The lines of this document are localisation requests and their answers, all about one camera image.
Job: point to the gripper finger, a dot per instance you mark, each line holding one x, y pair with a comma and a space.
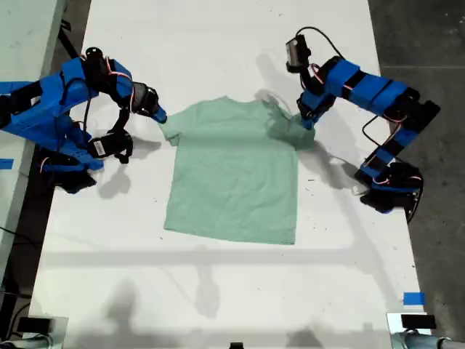
311, 123
162, 113
157, 117
303, 119

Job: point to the pale green T-shirt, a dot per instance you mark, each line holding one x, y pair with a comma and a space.
232, 174

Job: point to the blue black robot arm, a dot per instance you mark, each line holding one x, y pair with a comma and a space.
378, 91
47, 98

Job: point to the black table strut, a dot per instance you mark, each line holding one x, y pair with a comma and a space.
69, 41

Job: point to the pale side table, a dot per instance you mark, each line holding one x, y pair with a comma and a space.
22, 36

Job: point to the blue tape strip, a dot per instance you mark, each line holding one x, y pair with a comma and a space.
414, 299
5, 163
5, 86

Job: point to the silver metal plate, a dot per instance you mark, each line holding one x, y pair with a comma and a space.
60, 332
394, 329

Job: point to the small black box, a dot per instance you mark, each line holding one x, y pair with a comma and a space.
237, 345
34, 324
417, 321

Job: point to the grey metal pipe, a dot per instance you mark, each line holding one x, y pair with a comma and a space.
25, 342
432, 341

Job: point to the black camera stalk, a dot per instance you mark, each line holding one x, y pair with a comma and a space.
308, 78
120, 121

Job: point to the black camera box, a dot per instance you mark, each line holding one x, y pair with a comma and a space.
107, 145
296, 52

